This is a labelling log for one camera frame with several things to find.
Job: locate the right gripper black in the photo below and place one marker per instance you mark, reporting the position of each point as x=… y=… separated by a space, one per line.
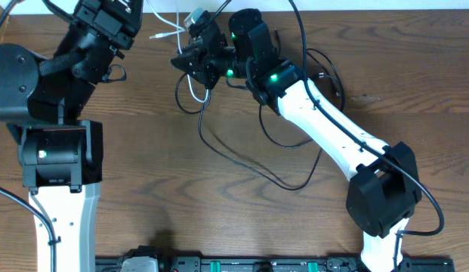
x=204 y=64

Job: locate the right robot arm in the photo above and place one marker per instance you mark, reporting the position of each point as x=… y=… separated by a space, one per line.
x=383 y=179

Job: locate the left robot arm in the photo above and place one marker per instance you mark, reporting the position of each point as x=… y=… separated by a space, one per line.
x=41 y=100

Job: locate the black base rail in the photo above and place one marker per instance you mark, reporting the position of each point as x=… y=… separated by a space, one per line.
x=149 y=258

